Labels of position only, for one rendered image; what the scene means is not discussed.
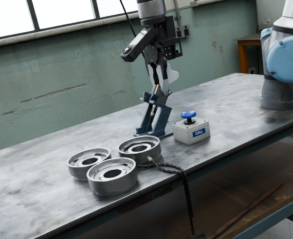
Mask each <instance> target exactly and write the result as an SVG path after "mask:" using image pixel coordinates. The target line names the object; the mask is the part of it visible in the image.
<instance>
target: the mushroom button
mask: <svg viewBox="0 0 293 239"><path fill-rule="evenodd" d="M195 116H196V112H195V111H193V110H188V111H185V112H183V113H181V117H182V118H183V119H187V122H191V121H192V120H191V118H193V117H195Z"/></svg>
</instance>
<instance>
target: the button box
mask: <svg viewBox="0 0 293 239"><path fill-rule="evenodd" d="M191 120H192V121H191V122H187V119H184V120H181V121H178V122H176V123H173V124H172V130H173V136H174V139H175V140H176V141H179V142H181V143H184V144H186V145H188V146H190V145H193V144H195V143H198V142H200V141H202V140H205V139H207V138H209V137H211V135H210V129H209V122H208V121H207V120H204V119H200V118H196V117H193V118H191Z"/></svg>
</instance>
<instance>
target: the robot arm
mask: <svg viewBox="0 0 293 239"><path fill-rule="evenodd" d="M136 1H137V7H138V12H139V17H140V19H142V20H141V24H142V26H143V25H148V27H145V28H144V29H143V30H142V31H141V32H140V33H139V34H138V36H137V37H136V38H135V39H134V40H133V41H132V42H131V43H130V44H129V45H128V46H127V47H126V48H125V49H124V51H123V52H122V53H121V54H120V56H121V58H122V59H123V60H124V61H125V62H133V61H135V59H136V58H137V57H138V56H139V54H140V53H141V52H142V51H143V50H144V58H145V66H146V69H147V72H148V75H149V77H150V80H151V82H152V85H154V84H155V85H157V84H158V85H159V84H160V86H161V91H162V93H163V94H164V95H165V96H167V95H168V88H169V85H170V84H171V83H173V82H174V81H176V80H177V79H178V78H179V73H178V72H176V71H173V70H171V68H170V64H169V63H168V62H167V60H172V59H175V58H176V57H180V56H183V54H182V49H181V42H180V37H176V32H175V26H174V20H173V16H168V17H167V16H166V15H165V14H167V9H166V3H165V0H136ZM260 41H261V45H262V56H263V67H264V79H265V81H264V85H263V88H262V94H261V96H260V104H261V106H262V107H263V108H265V109H269V110H293V0H286V2H285V6H284V10H283V14H282V17H281V18H280V19H278V20H277V21H276V22H274V24H273V27H272V28H267V29H264V30H262V32H261V38H260ZM176 43H179V45H180V52H178V50H176V45H175V44H176Z"/></svg>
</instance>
